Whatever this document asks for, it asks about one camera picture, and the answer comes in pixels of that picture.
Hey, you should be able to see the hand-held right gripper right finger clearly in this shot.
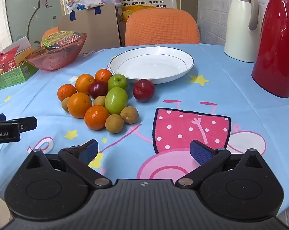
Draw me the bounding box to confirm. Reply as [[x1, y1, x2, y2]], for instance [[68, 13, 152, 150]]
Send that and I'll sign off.
[[175, 140, 267, 189]]

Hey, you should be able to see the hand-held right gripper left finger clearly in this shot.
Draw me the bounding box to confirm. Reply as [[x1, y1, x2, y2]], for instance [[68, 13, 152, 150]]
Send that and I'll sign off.
[[22, 139, 112, 189]]

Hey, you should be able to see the mandarin orange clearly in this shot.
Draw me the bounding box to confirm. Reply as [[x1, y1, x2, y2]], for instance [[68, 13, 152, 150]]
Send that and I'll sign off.
[[84, 105, 110, 130], [95, 69, 113, 84], [57, 84, 77, 102]]

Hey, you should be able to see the large orange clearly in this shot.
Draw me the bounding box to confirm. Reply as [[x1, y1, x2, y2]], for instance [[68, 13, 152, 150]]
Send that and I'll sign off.
[[75, 74, 96, 95], [67, 92, 93, 119]]

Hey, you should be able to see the oval green jujube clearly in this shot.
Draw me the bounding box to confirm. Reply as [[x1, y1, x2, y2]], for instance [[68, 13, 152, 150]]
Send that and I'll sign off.
[[105, 87, 129, 115]]

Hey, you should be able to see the red plum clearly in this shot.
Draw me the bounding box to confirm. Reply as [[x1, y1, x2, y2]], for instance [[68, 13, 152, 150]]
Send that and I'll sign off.
[[88, 81, 108, 99], [133, 79, 156, 102]]

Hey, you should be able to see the small green apple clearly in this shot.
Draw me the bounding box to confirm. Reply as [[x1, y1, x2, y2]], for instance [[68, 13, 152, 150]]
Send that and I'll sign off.
[[108, 74, 128, 91]]

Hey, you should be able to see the white plate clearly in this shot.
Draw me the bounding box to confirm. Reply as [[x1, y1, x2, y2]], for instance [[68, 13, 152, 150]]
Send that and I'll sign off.
[[109, 46, 195, 84]]

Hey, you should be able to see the green cardboard box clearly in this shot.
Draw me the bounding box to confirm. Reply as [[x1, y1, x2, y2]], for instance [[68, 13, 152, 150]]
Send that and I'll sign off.
[[0, 53, 39, 91]]

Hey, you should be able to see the red snack packet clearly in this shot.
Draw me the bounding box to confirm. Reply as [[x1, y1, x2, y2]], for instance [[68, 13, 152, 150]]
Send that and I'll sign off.
[[0, 45, 20, 77]]

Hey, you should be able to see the blue printed tablecloth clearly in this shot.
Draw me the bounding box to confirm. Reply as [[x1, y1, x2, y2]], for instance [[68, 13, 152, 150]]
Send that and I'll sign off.
[[0, 44, 289, 217]]

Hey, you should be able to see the pink plastic bowl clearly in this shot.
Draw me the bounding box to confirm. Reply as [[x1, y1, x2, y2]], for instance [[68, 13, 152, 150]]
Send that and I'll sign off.
[[26, 32, 88, 71]]

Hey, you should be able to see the instant noodle cup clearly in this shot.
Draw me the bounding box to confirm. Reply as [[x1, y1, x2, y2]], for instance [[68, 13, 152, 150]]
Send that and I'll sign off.
[[42, 31, 84, 51]]

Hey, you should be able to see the brown cardboard box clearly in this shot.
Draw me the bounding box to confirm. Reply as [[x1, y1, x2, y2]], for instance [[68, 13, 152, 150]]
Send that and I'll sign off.
[[57, 3, 121, 55]]

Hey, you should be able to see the red thermos jug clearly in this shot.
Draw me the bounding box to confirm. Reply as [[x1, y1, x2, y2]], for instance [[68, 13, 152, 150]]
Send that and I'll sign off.
[[252, 0, 289, 99]]

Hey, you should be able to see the white thermos jug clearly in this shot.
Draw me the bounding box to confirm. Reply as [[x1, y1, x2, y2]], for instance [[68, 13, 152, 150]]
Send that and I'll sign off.
[[224, 0, 262, 63]]

